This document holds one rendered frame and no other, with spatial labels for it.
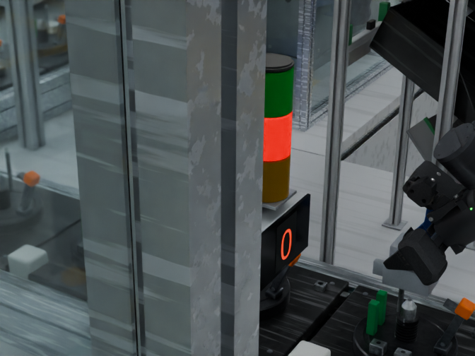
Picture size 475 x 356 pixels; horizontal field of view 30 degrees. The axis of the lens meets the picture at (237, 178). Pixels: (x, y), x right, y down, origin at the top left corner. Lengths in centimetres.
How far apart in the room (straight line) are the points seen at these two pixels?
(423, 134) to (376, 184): 60
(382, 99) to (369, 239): 77
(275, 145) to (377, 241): 81
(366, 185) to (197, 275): 176
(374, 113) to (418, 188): 127
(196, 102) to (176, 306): 5
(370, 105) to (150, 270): 221
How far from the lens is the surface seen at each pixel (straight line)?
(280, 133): 94
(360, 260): 166
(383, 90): 251
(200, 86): 17
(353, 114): 232
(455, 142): 104
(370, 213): 183
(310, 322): 129
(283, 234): 100
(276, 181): 96
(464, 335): 130
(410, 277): 117
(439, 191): 110
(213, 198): 18
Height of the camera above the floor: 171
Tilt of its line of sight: 26 degrees down
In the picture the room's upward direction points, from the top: 1 degrees clockwise
